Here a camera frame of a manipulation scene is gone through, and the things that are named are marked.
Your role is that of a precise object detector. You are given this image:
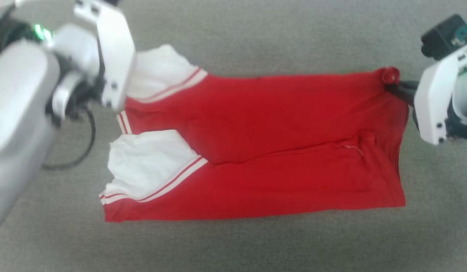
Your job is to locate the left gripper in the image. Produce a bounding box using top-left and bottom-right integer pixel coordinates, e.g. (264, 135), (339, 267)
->
(46, 72), (105, 119)

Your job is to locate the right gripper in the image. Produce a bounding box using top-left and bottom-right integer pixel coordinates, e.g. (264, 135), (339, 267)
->
(385, 66), (467, 144)

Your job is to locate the red white basketball jersey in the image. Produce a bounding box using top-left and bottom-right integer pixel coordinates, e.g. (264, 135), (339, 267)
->
(99, 45), (409, 223)

